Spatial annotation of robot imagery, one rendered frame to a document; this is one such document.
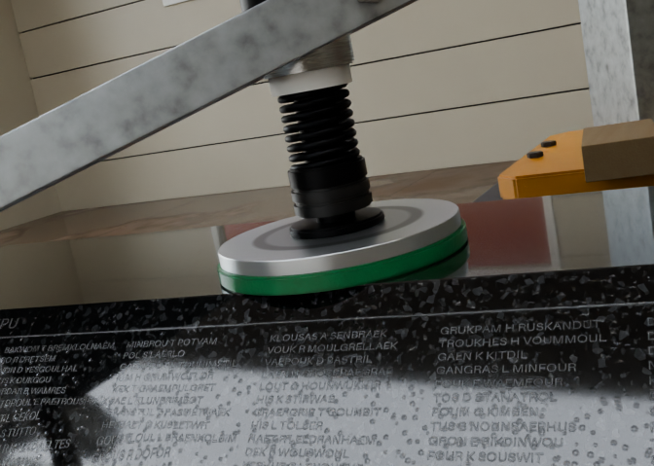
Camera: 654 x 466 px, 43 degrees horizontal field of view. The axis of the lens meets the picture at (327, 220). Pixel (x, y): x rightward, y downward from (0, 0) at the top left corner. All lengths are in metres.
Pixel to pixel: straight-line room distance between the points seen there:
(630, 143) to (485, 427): 0.66
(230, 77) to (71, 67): 8.68
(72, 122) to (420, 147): 6.63
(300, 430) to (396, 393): 0.07
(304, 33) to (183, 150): 7.87
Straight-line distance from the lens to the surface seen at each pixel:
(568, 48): 6.81
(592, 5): 1.48
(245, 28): 0.65
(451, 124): 7.12
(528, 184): 1.29
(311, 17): 0.65
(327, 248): 0.64
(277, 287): 0.64
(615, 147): 1.15
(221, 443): 0.63
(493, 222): 0.77
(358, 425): 0.58
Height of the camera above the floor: 0.99
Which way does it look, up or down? 10 degrees down
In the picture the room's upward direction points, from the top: 11 degrees counter-clockwise
